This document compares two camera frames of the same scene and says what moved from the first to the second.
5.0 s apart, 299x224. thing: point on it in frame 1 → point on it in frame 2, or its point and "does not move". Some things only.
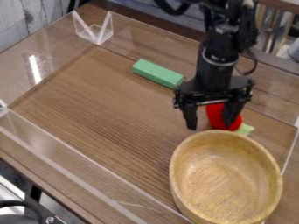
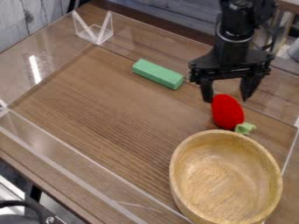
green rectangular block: (157, 73) does not move
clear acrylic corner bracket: (95, 33) does not move
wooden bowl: (224, 178) does not move
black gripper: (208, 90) → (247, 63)
